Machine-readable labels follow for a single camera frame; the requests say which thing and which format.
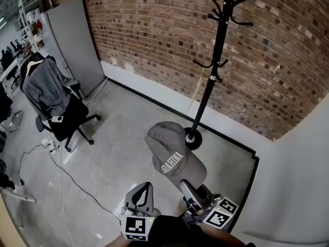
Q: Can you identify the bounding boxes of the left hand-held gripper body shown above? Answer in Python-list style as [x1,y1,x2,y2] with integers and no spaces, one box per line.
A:
[120,205,156,242]

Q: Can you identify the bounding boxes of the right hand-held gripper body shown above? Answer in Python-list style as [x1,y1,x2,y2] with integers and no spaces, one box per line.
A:
[182,196,239,233]

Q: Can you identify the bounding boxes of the grey baseball cap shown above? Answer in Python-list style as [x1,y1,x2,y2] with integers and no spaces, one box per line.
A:
[145,121,208,190]

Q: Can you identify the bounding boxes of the black coat stand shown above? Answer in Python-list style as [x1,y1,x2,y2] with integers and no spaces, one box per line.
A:
[185,0,254,151]

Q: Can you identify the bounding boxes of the person's left forearm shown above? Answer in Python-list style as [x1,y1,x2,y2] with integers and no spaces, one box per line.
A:
[102,234,130,247]

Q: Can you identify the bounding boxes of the person's right forearm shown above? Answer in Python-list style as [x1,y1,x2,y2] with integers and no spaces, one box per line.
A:
[200,224,248,247]

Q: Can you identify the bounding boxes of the white metal storage shelf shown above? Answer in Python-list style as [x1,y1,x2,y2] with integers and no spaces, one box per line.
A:
[14,0,50,59]

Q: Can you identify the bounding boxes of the person's black trousers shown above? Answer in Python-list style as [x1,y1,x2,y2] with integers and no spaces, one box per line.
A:
[143,214,207,247]

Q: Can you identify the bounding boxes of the white power strip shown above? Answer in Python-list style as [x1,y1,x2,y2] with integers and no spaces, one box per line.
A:
[40,137,57,154]

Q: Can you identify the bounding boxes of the black office chair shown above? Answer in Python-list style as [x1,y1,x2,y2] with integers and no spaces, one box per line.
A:
[20,51,102,153]

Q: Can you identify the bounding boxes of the thin wooden stick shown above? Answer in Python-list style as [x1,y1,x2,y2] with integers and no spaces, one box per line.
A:
[188,67,207,111]

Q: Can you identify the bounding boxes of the small white device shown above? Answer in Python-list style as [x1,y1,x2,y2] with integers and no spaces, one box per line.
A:
[48,115,65,125]

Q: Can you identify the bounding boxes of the grey metal desk foot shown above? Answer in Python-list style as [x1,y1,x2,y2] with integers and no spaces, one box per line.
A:
[0,186,37,204]

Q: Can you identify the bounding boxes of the grey jacket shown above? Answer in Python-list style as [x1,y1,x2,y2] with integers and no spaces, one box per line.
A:
[20,57,82,116]

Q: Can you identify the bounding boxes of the black chair chrome base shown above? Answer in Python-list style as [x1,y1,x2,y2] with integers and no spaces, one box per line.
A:
[0,85,25,133]

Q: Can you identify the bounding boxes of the grey metal cabinet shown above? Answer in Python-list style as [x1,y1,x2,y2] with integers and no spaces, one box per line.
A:
[38,0,106,99]

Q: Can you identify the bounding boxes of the wooden clothes hanger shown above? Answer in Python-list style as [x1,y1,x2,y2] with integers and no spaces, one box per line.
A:
[24,59,45,76]

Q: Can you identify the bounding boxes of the white desk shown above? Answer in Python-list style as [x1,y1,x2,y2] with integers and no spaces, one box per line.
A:
[0,57,26,90]

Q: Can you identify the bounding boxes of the black floor cable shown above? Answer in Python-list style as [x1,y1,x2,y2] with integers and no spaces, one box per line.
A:
[19,144,124,227]

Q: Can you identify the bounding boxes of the thin white floor cable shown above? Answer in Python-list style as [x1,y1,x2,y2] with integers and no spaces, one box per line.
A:
[48,150,76,247]

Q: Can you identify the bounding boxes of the thick white cable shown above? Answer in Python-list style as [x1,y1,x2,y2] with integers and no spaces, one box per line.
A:
[84,76,109,105]

